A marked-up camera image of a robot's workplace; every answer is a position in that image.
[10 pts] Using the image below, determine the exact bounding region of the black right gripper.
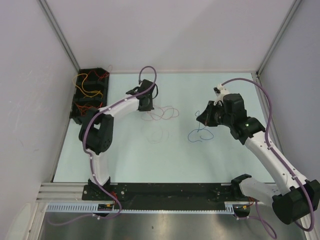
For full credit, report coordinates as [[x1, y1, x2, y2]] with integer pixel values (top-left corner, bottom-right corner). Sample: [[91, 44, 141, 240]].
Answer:
[[196, 100, 233, 127]]

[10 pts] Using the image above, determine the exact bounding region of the blue cable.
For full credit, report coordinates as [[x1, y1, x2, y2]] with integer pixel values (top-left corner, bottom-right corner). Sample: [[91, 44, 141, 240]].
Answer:
[[187, 110, 215, 144]]

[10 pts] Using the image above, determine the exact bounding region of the pink cable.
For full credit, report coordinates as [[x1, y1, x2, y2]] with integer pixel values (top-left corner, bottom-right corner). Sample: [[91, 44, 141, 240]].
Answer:
[[143, 105, 180, 122]]

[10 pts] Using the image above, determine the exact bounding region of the red white-striped cable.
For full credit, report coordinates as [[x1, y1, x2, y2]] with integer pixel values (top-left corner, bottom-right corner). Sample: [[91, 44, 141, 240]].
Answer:
[[86, 64, 113, 81]]

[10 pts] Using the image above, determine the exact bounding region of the orange-red cable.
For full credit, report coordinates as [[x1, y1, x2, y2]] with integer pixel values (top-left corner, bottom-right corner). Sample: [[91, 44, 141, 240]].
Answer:
[[74, 102, 101, 118]]

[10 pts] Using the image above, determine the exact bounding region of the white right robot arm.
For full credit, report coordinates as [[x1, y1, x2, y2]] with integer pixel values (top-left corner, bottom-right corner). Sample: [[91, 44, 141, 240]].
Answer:
[[196, 93, 320, 225]]

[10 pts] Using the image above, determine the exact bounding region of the black compartment storage bin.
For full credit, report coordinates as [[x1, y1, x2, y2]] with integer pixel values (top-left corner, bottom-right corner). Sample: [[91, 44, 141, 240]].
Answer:
[[69, 67, 110, 125]]

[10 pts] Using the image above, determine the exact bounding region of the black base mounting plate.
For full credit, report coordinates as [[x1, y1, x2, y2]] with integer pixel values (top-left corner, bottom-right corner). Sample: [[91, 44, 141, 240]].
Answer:
[[81, 180, 255, 215]]

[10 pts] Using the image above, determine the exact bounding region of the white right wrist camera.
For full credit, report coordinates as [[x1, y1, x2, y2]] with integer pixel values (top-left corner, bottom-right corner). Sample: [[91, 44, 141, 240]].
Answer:
[[213, 84, 230, 106]]

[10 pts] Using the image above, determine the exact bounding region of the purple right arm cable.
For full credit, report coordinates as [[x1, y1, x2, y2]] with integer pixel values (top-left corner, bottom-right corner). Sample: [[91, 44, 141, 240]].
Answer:
[[221, 77, 316, 238]]

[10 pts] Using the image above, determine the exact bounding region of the grey slotted cable duct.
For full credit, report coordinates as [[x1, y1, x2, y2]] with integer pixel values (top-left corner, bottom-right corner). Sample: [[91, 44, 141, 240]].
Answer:
[[45, 202, 235, 215]]

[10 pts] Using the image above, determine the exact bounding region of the aluminium frame rail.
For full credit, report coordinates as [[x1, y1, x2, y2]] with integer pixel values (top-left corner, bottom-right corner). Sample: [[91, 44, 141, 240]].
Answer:
[[36, 182, 86, 203]]

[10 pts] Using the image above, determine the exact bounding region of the aluminium corner post left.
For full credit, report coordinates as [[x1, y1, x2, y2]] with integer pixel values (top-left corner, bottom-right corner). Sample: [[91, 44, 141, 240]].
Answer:
[[37, 0, 80, 72]]

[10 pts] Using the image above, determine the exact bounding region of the aluminium corner post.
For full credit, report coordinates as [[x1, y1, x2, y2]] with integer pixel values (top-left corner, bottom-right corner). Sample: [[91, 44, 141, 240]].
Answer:
[[37, 0, 80, 72], [255, 0, 303, 78]]

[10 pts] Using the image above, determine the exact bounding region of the aluminium corner post right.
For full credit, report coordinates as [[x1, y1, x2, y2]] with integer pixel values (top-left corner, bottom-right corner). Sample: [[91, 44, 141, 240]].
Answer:
[[255, 0, 303, 78]]

